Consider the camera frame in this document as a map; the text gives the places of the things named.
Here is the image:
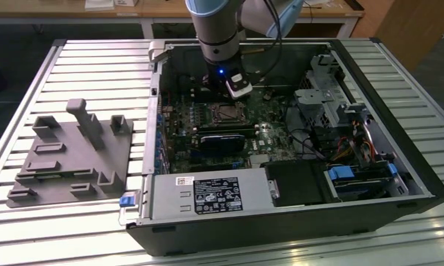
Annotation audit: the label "metal socket cover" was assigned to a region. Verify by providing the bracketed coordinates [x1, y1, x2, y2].
[213, 103, 249, 123]

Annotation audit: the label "blue plastic latch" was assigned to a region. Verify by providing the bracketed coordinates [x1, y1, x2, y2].
[120, 190, 141, 208]

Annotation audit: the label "silver CPU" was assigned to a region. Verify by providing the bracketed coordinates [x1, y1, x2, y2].
[221, 106, 241, 119]

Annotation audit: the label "hard disk in blue carrier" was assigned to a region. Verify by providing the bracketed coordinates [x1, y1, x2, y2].
[326, 165, 394, 199]

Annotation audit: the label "wooden cabinet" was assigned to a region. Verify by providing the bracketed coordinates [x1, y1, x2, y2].
[374, 0, 444, 72]

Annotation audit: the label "black PC case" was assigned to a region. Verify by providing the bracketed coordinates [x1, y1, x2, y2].
[125, 37, 444, 257]

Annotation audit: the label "silver power supply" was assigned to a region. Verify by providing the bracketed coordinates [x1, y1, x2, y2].
[146, 167, 278, 226]

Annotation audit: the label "wooden desk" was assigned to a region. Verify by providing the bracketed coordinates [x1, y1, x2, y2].
[0, 0, 365, 39]

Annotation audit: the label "silver chipset heatsink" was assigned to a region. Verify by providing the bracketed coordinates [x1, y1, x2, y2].
[249, 154, 270, 167]

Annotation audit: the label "grey parts rack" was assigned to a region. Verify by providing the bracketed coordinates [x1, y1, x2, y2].
[5, 98, 136, 209]

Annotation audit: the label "RAM slot white clips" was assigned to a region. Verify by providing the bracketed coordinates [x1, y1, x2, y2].
[197, 123, 264, 131]
[196, 127, 261, 137]

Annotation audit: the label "coloured power wire bundle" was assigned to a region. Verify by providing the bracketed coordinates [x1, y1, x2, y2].
[332, 135, 378, 163]

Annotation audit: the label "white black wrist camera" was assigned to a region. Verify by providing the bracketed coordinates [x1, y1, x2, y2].
[224, 72, 254, 100]

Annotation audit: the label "green motherboard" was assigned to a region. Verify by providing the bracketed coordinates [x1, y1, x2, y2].
[158, 84, 305, 176]

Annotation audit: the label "metal drive cage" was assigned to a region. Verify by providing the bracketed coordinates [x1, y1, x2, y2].
[292, 54, 372, 130]

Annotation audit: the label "black expansion slot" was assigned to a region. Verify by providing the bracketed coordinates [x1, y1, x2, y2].
[189, 162, 244, 172]

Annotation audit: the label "CPU socket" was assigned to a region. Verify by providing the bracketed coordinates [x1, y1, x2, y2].
[209, 101, 250, 125]

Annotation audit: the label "black graphics card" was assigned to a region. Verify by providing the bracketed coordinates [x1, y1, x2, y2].
[197, 132, 248, 154]

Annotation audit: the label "black plastic shroud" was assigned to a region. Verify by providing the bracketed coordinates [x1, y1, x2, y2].
[261, 160, 336, 208]

